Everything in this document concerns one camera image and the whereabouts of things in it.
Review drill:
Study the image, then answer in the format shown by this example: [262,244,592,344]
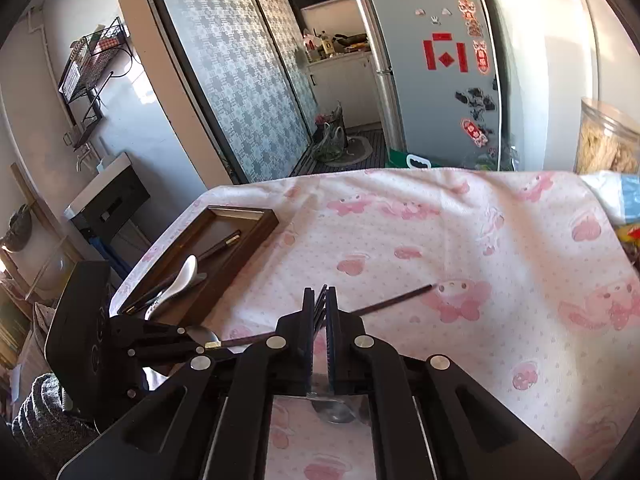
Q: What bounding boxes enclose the patterned sliding door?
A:
[141,0,311,184]
[237,0,322,137]

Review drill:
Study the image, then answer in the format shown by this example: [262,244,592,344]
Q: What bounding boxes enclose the yellow snack packet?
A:
[615,224,640,267]

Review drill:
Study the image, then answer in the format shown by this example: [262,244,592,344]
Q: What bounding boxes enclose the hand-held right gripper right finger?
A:
[326,286,581,480]

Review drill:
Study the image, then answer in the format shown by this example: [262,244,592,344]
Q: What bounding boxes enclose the grey refrigerator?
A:
[350,0,503,171]

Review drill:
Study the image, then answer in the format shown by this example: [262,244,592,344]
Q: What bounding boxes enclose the pink printed tablecloth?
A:
[107,167,640,480]

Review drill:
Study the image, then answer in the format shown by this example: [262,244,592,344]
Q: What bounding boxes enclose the dark wooden tray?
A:
[117,205,279,327]

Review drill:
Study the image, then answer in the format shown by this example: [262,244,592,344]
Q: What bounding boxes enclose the clear plastic jar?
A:
[574,97,640,177]

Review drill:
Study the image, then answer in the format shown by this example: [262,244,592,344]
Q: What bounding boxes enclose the metal fork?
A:
[307,284,362,425]

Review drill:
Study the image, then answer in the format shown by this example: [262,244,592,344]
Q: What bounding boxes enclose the grey floor mat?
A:
[299,127,389,177]

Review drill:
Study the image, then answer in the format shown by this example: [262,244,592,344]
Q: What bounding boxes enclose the green box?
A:
[385,149,434,169]

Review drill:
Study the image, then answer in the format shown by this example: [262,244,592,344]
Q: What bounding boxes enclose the person's left forearm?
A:
[11,372,99,480]

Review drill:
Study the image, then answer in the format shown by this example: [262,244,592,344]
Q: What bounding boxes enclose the white ceramic spoon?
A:
[145,255,208,321]

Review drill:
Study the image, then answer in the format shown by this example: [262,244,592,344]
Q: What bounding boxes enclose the plastic bags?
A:
[311,101,349,162]

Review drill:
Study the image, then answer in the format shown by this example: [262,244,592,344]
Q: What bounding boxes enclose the blue white packet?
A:
[582,170,640,227]

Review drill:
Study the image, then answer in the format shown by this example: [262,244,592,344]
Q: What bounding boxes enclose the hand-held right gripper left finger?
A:
[57,286,317,480]

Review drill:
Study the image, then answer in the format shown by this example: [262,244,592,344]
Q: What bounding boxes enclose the black wire wall shelf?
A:
[56,16,134,150]

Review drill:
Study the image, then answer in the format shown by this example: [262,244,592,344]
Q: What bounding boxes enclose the metal spoon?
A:
[184,325,220,347]

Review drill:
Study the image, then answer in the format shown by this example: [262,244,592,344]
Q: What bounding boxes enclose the metal faucet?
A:
[74,141,99,172]

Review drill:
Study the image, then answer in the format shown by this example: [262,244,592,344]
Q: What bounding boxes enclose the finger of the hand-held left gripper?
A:
[109,316,193,347]
[127,342,242,378]

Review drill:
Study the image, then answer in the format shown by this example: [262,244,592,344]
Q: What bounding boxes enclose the white sink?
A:
[64,152,134,219]

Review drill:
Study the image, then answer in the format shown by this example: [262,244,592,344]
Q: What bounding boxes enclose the white kitchen cabinet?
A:
[306,52,384,132]

